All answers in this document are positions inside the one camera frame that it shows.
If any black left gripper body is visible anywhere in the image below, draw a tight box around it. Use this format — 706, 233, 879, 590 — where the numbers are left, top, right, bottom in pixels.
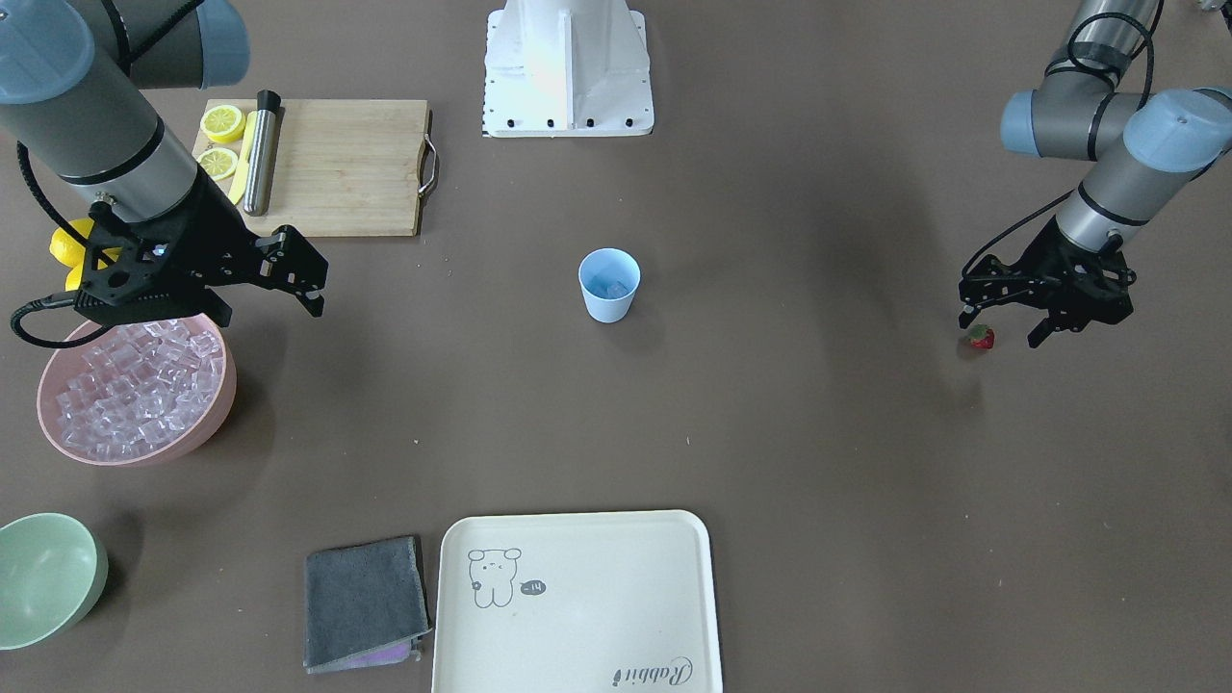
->
993, 217, 1137, 328

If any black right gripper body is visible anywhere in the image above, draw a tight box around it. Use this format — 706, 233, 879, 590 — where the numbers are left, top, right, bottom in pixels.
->
75, 178, 260, 327

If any red strawberry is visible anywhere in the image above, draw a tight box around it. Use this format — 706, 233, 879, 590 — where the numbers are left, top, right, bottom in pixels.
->
966, 323, 997, 350

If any clear ice cube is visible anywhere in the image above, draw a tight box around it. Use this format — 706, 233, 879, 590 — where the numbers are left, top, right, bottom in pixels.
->
590, 276, 630, 301

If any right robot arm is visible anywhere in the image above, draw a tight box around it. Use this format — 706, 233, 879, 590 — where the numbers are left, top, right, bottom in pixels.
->
2, 1, 326, 328

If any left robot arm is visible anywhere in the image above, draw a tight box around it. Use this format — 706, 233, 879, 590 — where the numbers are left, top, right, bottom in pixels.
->
958, 1, 1231, 347

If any pile of clear ice cubes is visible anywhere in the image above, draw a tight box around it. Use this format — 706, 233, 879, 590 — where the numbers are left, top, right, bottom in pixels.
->
53, 321, 224, 460

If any blue cup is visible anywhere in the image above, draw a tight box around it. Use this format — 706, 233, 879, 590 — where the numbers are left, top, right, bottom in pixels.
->
577, 248, 642, 323

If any lower yellow lemon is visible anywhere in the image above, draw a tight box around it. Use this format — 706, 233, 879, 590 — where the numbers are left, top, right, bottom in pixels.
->
64, 264, 84, 293

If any yellow lemon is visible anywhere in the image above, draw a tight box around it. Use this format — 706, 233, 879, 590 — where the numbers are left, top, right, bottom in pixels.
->
48, 217, 95, 269
64, 264, 84, 293

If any upper yellow lemon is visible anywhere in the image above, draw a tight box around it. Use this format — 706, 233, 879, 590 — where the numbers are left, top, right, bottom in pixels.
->
48, 217, 95, 269

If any yellow plastic knife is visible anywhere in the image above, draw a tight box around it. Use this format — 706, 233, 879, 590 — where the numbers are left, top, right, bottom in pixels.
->
228, 111, 257, 206

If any wooden cutting board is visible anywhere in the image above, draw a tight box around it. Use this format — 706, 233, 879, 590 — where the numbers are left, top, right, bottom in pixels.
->
235, 97, 439, 240

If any lower lemon half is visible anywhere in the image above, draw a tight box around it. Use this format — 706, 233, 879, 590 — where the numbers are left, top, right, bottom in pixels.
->
196, 146, 239, 182

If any lemon half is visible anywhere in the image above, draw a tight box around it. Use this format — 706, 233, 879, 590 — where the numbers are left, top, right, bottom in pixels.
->
196, 146, 239, 182
200, 104, 246, 144

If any pink bowl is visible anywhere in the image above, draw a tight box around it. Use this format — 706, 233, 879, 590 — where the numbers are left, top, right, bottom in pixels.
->
37, 313, 238, 469

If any upper lemon half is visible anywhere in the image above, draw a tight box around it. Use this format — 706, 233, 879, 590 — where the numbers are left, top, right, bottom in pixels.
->
200, 104, 246, 144

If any green bowl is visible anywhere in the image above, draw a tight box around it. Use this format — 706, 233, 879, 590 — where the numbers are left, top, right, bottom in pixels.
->
1, 512, 108, 651

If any grey folded cloth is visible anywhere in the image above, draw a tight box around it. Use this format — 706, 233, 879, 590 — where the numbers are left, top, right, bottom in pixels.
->
303, 535, 432, 675

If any cream rabbit tray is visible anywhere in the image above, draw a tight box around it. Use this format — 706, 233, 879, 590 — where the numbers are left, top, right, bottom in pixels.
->
431, 509, 724, 692

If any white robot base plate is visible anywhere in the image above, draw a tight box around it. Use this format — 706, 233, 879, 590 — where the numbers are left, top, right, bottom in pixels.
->
480, 2, 655, 138

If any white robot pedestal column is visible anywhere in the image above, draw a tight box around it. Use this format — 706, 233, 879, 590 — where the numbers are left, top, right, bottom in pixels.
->
492, 1, 650, 96

